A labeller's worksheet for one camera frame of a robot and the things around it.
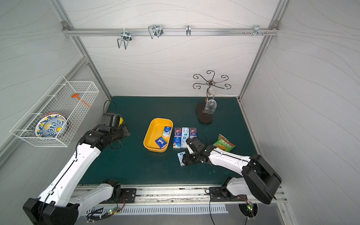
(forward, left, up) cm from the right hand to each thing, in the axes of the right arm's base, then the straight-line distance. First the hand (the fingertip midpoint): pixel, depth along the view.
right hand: (186, 159), depth 85 cm
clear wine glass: (+27, -14, +20) cm, 37 cm away
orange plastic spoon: (+22, +64, +31) cm, 74 cm away
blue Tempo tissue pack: (+9, +17, +2) cm, 20 cm away
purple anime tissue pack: (+19, +7, +1) cm, 20 cm away
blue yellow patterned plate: (0, +61, +34) cm, 70 cm away
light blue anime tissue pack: (+2, +4, +1) cm, 4 cm away
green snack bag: (+10, -24, +2) cm, 26 cm away
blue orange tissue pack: (+10, +7, +1) cm, 12 cm away
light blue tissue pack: (+18, +2, +1) cm, 18 cm away
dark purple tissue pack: (+18, -4, +1) cm, 19 cm away
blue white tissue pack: (+19, +15, +1) cm, 24 cm away
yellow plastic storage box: (+17, +21, -1) cm, 27 cm away
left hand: (+7, +34, +20) cm, 40 cm away
